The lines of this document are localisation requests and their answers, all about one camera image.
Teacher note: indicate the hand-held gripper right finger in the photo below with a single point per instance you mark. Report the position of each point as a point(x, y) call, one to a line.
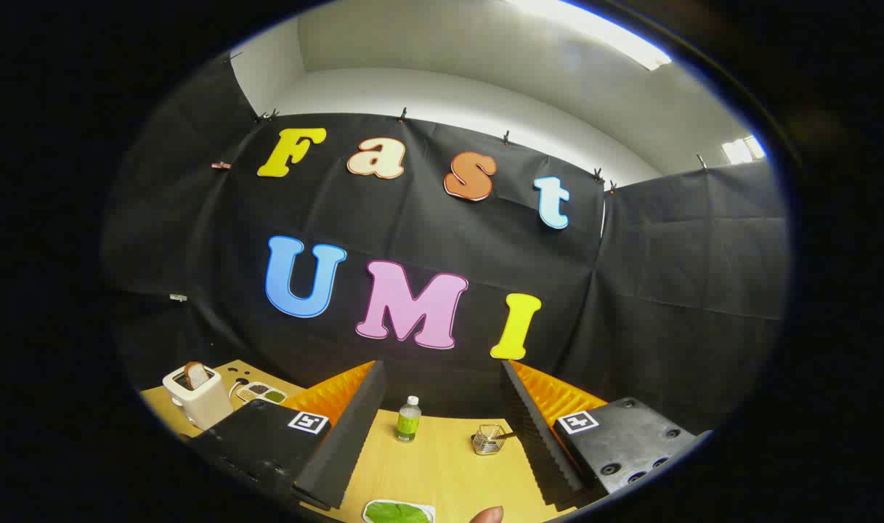
point(536, 443)

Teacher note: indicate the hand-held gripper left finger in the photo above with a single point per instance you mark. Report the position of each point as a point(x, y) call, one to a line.
point(354, 436)

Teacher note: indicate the green lettuce leaf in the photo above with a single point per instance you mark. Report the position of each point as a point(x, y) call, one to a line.
point(398, 513)

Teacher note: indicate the brown bread slice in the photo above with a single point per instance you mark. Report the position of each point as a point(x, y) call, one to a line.
point(196, 375)

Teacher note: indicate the green label plastic bottle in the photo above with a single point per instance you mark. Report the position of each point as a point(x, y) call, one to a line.
point(408, 423)

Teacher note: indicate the white sectioned dish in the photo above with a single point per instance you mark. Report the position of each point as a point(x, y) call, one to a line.
point(267, 394)

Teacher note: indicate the white square plate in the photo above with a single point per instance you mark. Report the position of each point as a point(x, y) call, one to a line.
point(432, 511)

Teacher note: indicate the white toaster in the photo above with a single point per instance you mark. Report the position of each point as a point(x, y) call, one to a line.
point(205, 407)

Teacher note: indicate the bright window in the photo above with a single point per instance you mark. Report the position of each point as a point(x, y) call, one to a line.
point(743, 149)

